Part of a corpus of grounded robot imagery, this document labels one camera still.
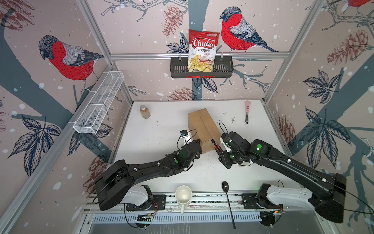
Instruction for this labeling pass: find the brown cardboard express box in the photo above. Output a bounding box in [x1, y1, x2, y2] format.
[188, 109, 221, 154]

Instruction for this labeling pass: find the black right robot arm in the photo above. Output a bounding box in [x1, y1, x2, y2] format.
[214, 132, 346, 223]

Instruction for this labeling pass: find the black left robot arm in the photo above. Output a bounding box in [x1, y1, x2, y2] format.
[94, 140, 202, 211]

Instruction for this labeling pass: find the black lid glass jar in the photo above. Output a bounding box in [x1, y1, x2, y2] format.
[238, 162, 250, 167]

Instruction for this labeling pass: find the black long spoon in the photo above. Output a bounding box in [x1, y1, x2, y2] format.
[222, 181, 236, 230]

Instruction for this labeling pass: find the cream ceramic mug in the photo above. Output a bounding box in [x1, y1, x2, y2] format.
[175, 185, 192, 215]

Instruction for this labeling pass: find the brown spice jar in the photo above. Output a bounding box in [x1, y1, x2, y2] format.
[140, 105, 151, 119]

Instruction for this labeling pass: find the Chuba cassava chips bag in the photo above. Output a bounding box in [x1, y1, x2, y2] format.
[188, 29, 220, 72]

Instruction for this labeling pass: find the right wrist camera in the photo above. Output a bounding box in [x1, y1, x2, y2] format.
[220, 132, 233, 148]

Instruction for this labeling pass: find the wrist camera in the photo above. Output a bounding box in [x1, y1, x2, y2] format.
[180, 129, 191, 146]
[220, 132, 233, 148]

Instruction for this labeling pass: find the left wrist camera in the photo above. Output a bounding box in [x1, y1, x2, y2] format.
[180, 129, 191, 146]

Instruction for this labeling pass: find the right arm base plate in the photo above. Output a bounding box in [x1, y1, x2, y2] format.
[241, 193, 283, 210]

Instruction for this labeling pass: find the aluminium front rail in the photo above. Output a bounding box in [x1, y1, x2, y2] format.
[84, 190, 325, 214]

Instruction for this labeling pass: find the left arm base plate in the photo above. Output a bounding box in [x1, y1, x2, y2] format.
[126, 194, 166, 211]

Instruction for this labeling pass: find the black wire wall basket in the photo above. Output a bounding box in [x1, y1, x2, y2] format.
[170, 56, 233, 79]

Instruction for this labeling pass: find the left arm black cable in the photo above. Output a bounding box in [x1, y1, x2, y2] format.
[123, 204, 158, 230]

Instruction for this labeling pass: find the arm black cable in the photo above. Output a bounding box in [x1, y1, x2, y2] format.
[123, 204, 158, 230]
[333, 178, 374, 215]

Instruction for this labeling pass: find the white wire mesh shelf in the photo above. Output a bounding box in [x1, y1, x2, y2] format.
[73, 71, 124, 134]

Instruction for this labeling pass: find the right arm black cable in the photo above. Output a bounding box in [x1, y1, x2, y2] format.
[333, 178, 374, 215]

